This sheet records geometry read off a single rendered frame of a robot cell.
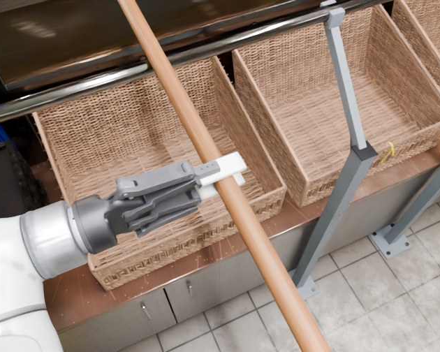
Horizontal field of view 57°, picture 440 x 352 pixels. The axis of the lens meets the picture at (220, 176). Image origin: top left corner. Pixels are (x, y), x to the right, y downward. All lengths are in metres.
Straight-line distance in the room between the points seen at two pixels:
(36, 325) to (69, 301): 0.67
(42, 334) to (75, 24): 0.80
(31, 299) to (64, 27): 0.75
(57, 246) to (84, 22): 0.72
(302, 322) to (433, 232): 1.62
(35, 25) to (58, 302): 0.71
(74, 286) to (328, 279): 1.06
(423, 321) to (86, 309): 1.31
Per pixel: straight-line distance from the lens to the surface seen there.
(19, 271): 0.54
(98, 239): 0.54
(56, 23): 1.13
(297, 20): 0.87
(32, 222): 0.55
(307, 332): 0.50
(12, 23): 1.13
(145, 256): 1.08
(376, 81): 1.66
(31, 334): 0.53
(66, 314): 1.20
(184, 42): 1.26
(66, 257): 0.54
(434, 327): 1.92
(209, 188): 0.59
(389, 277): 1.91
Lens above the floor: 1.68
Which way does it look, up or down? 57 degrees down
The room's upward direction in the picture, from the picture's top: straight up
